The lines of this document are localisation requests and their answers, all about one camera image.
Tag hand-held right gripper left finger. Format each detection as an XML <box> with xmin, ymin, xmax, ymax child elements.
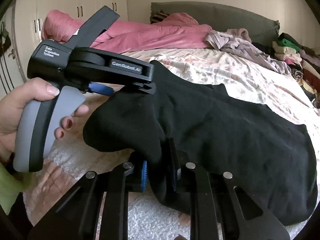
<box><xmin>27</xmin><ymin>154</ymin><xmax>148</xmax><ymax>240</ymax></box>

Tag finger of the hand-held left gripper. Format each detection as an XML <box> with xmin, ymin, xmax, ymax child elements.
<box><xmin>87</xmin><ymin>82</ymin><xmax>113</xmax><ymax>97</ymax></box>
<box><xmin>75</xmin><ymin>54</ymin><xmax>157</xmax><ymax>95</ymax></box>

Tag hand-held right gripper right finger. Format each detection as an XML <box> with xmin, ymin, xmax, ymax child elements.
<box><xmin>169</xmin><ymin>137</ymin><xmax>288</xmax><ymax>240</ymax></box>

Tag black garment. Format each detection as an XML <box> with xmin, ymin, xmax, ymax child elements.
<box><xmin>82</xmin><ymin>60</ymin><xmax>318</xmax><ymax>227</ymax></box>

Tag crumpled lilac clothes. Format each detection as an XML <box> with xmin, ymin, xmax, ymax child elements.
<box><xmin>205</xmin><ymin>28</ymin><xmax>292</xmax><ymax>74</ymax></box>

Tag stack of folded clothes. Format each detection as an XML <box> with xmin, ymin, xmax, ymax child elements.
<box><xmin>271</xmin><ymin>32</ymin><xmax>320</xmax><ymax>103</ymax></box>

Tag person's left hand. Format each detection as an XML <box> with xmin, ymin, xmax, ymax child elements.
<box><xmin>0</xmin><ymin>77</ymin><xmax>89</xmax><ymax>162</ymax></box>

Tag pink duvet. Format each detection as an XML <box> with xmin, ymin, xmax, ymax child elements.
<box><xmin>41</xmin><ymin>9</ymin><xmax>215</xmax><ymax>53</ymax></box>

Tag striped pillow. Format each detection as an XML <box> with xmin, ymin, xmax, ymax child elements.
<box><xmin>150</xmin><ymin>10</ymin><xmax>173</xmax><ymax>24</ymax></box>

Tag grey headboard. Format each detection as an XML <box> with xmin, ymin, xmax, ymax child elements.
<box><xmin>150</xmin><ymin>2</ymin><xmax>280</xmax><ymax>47</ymax></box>

